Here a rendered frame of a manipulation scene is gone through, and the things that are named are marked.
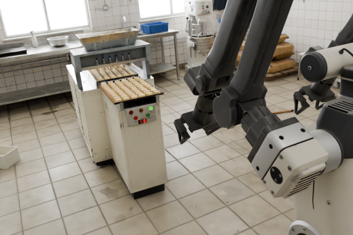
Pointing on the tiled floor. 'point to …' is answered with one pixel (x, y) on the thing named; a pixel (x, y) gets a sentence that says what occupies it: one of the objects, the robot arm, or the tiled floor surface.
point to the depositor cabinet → (94, 115)
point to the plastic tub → (8, 156)
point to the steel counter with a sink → (47, 48)
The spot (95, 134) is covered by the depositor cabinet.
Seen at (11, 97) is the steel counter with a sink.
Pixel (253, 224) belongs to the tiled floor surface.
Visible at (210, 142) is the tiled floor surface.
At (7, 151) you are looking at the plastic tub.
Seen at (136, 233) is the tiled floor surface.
